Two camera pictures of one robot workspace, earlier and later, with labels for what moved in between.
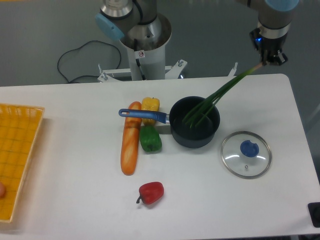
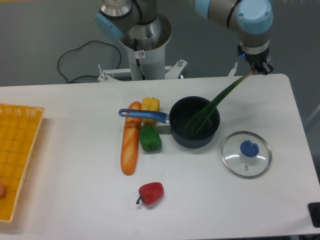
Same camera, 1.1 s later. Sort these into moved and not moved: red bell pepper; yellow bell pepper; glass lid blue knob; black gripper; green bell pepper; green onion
Moved: green onion; black gripper
Not moved: red bell pepper; yellow bell pepper; green bell pepper; glass lid blue knob
